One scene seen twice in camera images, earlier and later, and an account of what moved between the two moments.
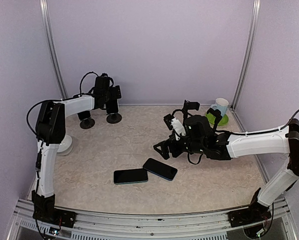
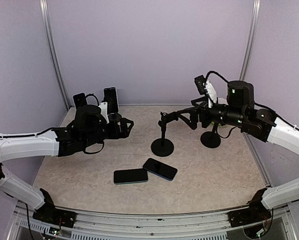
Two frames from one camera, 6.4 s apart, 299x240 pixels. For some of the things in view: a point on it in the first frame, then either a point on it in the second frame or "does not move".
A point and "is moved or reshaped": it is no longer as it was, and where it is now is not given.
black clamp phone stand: x=189 y=105 to x=163 y=147
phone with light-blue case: x=112 y=106 does not move
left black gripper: x=115 y=96 to x=124 y=132
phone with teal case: x=130 y=176 does not move
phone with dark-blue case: x=160 y=169 does not move
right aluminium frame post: x=249 y=51 does not move
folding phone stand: x=114 y=118 does not move
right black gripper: x=164 y=144 to x=193 y=123
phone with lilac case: x=84 y=115 is moved or reshaped
